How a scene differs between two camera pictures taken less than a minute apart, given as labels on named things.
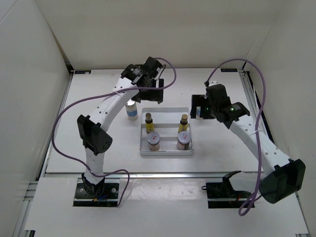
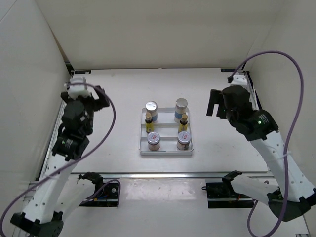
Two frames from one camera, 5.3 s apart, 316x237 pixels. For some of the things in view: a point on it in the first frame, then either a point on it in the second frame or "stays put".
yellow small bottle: [183, 127] stays put
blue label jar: [198, 112] to [180, 108]
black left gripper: [156, 95] to [99, 104]
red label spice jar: [153, 139] stays put
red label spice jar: [184, 138] stays put
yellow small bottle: [150, 127] stays put
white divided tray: [166, 121] stays put
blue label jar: [131, 109] to [151, 106]
